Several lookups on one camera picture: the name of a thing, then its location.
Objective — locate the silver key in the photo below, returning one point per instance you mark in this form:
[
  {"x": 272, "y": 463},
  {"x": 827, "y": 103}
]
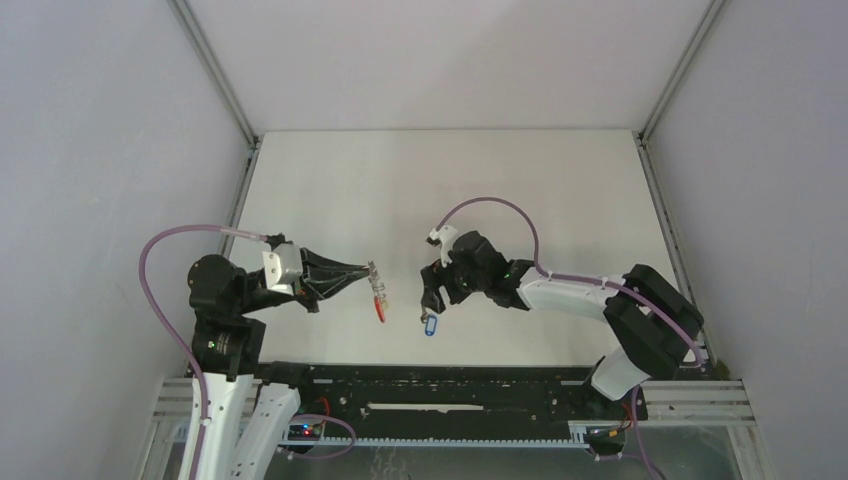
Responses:
[{"x": 424, "y": 312}]

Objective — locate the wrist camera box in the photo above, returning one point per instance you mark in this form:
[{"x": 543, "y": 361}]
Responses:
[
  {"x": 443, "y": 237},
  {"x": 282, "y": 267}
]

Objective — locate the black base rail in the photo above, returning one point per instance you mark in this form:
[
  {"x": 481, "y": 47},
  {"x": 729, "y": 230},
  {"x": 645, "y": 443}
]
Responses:
[{"x": 414, "y": 401}]

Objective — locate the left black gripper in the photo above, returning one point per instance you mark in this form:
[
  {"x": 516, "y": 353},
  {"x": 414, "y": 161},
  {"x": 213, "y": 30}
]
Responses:
[{"x": 322, "y": 277}]

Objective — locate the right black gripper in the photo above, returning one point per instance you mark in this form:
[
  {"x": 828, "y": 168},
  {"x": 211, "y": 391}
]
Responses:
[{"x": 433, "y": 278}]

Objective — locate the grey slotted cable duct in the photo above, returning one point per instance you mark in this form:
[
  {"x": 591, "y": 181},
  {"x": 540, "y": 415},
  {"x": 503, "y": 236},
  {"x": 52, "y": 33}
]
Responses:
[{"x": 578, "y": 437}]

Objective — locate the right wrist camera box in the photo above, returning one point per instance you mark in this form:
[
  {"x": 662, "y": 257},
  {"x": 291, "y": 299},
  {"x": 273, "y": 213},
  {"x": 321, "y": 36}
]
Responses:
[{"x": 443, "y": 237}]

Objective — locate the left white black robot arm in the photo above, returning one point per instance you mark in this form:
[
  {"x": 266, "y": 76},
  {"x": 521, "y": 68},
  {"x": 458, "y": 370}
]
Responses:
[{"x": 234, "y": 427}]

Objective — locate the metal key holder red handle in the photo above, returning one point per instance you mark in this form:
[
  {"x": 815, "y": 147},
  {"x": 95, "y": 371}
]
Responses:
[{"x": 378, "y": 289}]

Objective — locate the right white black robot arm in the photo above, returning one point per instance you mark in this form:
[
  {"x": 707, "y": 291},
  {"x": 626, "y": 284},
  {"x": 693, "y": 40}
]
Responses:
[{"x": 651, "y": 319}]

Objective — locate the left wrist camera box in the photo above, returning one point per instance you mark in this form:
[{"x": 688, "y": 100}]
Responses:
[{"x": 282, "y": 267}]

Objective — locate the blue key tag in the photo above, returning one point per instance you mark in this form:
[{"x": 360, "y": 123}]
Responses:
[{"x": 430, "y": 324}]

